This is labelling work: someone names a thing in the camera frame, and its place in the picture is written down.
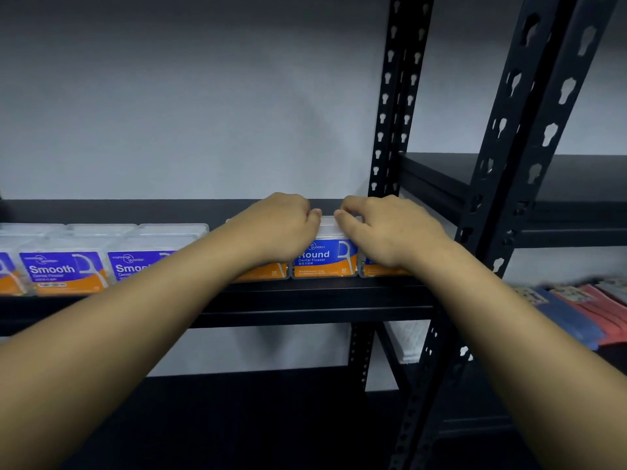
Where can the black perforated rack post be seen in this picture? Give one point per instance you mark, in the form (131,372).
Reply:
(519,141)
(392,117)

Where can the person's left thumb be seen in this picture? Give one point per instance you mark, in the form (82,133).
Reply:
(313,225)

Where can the person's left hand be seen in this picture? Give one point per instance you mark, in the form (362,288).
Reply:
(277,232)

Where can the pink flat packet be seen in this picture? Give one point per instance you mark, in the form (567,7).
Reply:
(605,310)

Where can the grey flat packet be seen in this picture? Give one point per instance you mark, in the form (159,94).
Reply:
(615,288)

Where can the person's right hand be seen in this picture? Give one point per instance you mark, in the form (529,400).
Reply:
(392,230)

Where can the row of flosser packs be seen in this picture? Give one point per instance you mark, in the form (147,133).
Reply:
(68,269)

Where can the person's right forearm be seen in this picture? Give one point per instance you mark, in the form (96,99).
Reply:
(514,347)

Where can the blue orange flosser box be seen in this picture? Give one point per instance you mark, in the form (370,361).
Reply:
(321,259)

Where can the person's right thumb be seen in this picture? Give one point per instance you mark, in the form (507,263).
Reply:
(347,232)

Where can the person's left forearm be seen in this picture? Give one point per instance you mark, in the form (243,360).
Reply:
(122,332)

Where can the blue flat packet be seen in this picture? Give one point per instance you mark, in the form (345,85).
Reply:
(570,315)

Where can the black metal shelf board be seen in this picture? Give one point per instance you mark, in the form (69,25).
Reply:
(235,420)
(313,301)
(573,190)

